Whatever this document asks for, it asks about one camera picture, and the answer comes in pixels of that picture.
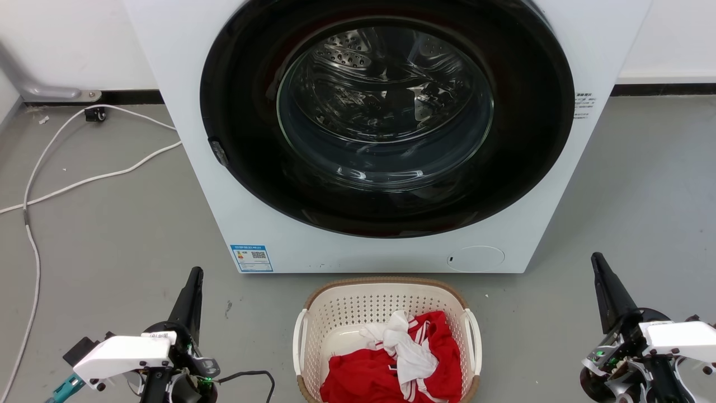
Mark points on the round black washer door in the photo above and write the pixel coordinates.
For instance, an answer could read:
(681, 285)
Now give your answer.
(240, 112)

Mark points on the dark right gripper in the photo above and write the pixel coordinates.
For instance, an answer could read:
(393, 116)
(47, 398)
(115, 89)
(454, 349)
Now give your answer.
(621, 347)

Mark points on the round white filter cover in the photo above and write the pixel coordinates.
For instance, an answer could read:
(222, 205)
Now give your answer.
(475, 259)

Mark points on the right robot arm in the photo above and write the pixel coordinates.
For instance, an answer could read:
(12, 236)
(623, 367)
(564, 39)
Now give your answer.
(668, 386)

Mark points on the red garment with white stripes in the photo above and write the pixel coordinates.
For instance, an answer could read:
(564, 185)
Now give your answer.
(358, 375)

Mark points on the white front-load washing machine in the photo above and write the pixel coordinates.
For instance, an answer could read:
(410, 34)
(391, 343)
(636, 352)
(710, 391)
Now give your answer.
(268, 246)

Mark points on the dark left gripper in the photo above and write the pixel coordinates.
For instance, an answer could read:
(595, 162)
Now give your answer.
(184, 358)

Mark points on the blue energy label sticker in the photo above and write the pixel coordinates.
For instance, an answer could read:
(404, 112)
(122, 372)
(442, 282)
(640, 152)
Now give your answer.
(251, 258)

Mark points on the cream plastic laundry basket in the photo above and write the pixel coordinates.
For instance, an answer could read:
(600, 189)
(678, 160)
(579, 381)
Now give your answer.
(363, 308)

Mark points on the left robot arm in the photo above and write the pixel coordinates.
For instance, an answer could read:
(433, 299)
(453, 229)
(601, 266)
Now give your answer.
(154, 389)

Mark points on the grey metal pipe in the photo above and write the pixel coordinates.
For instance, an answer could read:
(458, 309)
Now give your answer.
(33, 88)

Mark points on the small printed text sticker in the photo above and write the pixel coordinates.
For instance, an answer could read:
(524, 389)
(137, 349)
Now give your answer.
(583, 105)

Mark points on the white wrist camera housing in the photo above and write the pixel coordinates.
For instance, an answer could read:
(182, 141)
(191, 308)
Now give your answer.
(679, 338)
(120, 355)

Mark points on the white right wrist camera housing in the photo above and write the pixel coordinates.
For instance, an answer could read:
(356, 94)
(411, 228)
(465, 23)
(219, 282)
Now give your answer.
(679, 338)

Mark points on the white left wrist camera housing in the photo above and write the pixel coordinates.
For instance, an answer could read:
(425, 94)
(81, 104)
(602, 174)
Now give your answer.
(120, 355)

